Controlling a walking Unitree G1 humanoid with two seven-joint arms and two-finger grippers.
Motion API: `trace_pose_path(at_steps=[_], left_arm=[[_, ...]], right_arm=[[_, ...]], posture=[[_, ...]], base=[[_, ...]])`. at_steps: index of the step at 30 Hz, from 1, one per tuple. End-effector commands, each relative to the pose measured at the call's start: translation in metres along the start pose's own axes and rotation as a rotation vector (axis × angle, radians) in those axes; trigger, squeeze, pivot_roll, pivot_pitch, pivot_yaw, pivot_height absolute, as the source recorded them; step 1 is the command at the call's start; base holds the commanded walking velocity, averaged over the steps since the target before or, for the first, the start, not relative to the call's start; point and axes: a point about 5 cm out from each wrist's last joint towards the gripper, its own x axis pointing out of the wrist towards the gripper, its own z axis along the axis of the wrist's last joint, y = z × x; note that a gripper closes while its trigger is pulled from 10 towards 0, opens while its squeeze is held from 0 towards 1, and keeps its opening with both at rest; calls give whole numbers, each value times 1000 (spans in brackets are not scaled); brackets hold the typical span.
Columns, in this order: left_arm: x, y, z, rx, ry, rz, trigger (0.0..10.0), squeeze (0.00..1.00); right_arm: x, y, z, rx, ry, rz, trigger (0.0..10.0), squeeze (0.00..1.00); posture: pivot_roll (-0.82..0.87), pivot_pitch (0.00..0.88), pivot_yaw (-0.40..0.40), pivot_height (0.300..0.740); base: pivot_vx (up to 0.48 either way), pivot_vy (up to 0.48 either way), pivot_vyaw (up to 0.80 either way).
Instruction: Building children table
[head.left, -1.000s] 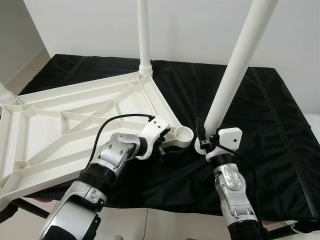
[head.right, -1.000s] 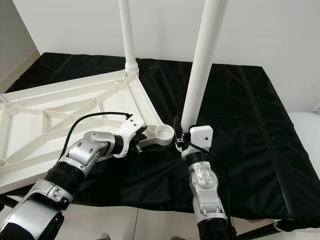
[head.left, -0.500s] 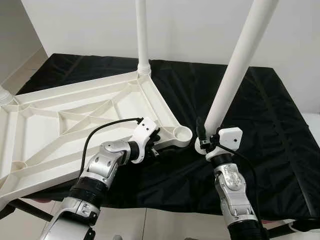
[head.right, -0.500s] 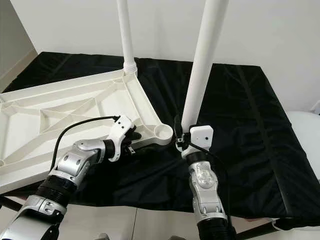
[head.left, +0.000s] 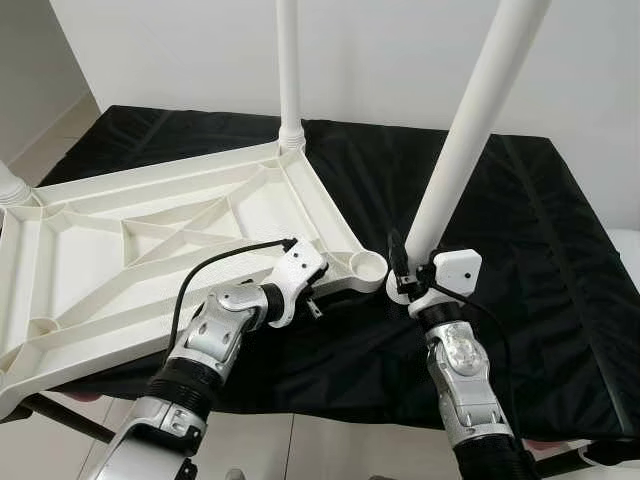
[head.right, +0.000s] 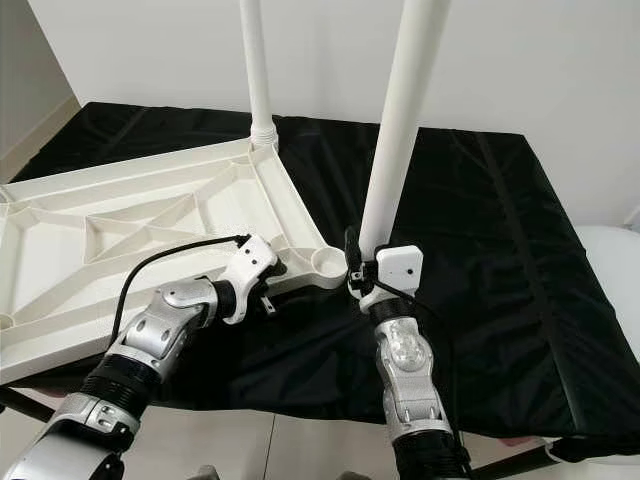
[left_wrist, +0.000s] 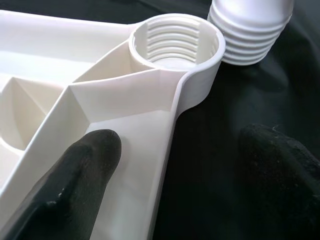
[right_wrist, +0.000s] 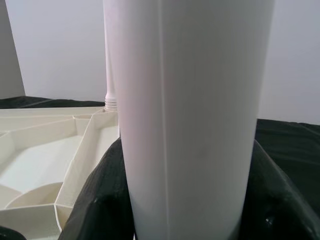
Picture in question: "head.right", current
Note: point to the white plastic table top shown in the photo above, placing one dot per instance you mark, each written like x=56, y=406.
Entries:
x=60, y=250

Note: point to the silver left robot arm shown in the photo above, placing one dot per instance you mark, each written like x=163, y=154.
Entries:
x=160, y=335

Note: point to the red stool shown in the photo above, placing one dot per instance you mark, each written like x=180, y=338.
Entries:
x=515, y=439

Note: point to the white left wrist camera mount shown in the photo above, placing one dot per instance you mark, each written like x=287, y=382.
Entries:
x=250, y=265

